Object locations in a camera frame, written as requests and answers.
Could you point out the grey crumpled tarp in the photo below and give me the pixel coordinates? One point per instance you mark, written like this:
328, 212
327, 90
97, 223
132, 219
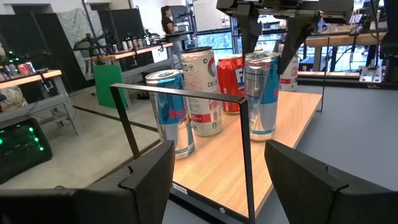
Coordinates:
74, 28

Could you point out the green panel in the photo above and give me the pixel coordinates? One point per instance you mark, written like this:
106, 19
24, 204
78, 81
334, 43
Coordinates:
109, 87

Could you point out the blue silver Red Bull can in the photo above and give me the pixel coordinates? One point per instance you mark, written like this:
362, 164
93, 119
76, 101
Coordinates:
169, 105
261, 99

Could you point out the black background robot arm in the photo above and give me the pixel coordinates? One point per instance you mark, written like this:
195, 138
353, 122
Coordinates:
93, 45

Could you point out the black table frame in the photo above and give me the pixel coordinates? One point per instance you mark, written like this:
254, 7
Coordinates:
342, 83

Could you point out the silver Diet Coke can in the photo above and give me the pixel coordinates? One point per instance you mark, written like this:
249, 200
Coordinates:
290, 77

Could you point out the white Celsius can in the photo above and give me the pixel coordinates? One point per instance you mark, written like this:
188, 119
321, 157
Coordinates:
200, 81

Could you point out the black mesh computer case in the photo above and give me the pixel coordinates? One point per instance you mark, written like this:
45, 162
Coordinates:
21, 149

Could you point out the black partition panel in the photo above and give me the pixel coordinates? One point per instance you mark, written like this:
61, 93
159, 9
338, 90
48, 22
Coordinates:
124, 25
40, 40

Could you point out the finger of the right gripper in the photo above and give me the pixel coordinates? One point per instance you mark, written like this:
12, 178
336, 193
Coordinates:
248, 31
295, 34

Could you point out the wooden shelf with black frame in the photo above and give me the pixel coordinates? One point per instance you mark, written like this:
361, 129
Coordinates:
224, 161

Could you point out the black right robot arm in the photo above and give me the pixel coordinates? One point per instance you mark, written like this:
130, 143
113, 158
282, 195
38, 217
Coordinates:
390, 28

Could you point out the blue grey table mat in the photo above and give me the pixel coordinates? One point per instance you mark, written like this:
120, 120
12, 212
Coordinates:
357, 130

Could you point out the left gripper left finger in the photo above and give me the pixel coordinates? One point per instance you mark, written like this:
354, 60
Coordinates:
146, 193

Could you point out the person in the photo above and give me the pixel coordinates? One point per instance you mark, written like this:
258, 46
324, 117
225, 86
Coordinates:
168, 25

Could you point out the wooden top workbench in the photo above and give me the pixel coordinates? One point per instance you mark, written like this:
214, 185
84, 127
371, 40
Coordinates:
342, 40
133, 53
31, 77

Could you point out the red Fanta can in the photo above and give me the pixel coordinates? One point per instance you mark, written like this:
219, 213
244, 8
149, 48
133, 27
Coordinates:
230, 84

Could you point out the small red can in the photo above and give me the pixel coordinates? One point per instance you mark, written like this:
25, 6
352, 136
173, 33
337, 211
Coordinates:
23, 69

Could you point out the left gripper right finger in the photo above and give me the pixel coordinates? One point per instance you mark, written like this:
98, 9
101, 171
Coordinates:
304, 193

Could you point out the silver mounting bracket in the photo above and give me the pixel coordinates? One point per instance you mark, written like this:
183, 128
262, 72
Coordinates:
370, 74

